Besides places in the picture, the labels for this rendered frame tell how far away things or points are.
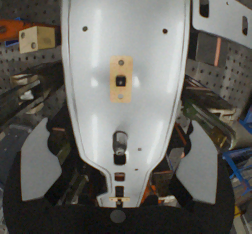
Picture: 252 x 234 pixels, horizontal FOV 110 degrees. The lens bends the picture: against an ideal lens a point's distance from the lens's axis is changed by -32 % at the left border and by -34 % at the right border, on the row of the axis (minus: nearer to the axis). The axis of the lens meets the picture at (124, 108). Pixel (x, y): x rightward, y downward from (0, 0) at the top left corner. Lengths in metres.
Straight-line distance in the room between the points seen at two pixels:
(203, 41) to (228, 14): 0.09
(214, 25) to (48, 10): 0.57
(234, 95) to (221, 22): 0.59
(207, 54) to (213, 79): 0.40
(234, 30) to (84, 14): 0.29
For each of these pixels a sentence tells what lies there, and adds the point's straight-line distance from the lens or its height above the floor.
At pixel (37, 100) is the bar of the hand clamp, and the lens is 0.22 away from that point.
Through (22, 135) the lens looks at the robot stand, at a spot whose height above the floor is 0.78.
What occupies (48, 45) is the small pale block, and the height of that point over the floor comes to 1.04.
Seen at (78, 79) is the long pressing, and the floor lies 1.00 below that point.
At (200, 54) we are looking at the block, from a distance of 0.28.
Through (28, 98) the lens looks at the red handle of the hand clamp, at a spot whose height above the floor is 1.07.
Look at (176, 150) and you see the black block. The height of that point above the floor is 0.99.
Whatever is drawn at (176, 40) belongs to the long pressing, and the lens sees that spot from 0.24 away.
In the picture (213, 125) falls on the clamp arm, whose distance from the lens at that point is 0.24.
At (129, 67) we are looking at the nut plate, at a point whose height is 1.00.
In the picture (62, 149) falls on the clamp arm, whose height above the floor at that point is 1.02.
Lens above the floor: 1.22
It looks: 62 degrees down
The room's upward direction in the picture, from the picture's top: 178 degrees clockwise
